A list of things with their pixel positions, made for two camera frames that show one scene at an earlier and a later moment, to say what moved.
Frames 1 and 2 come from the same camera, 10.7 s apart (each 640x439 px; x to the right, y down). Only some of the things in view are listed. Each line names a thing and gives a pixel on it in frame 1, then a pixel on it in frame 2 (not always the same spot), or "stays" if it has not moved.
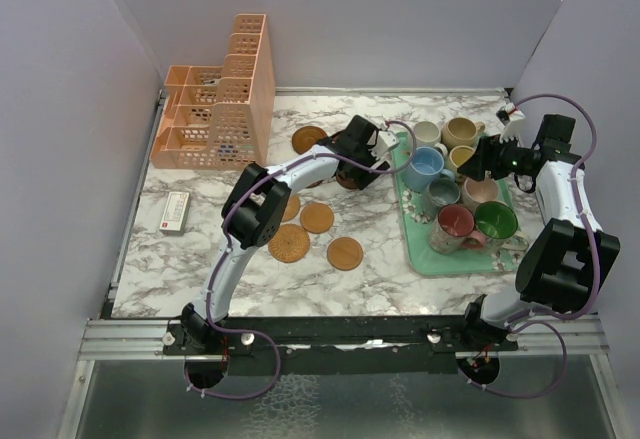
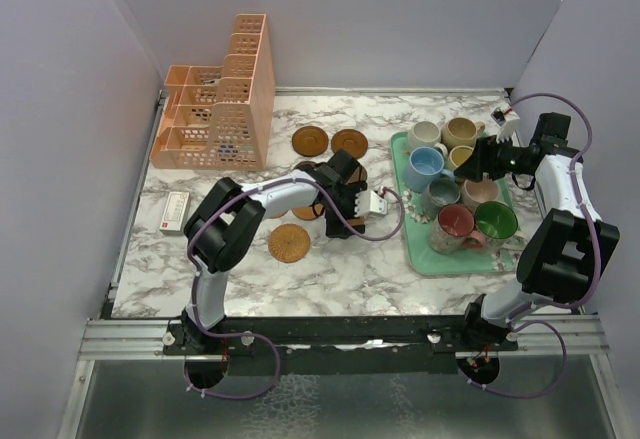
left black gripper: (363, 177) to (336, 227)
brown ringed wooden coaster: (305, 137) stays
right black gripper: (487, 158) stays
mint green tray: (424, 260) stays
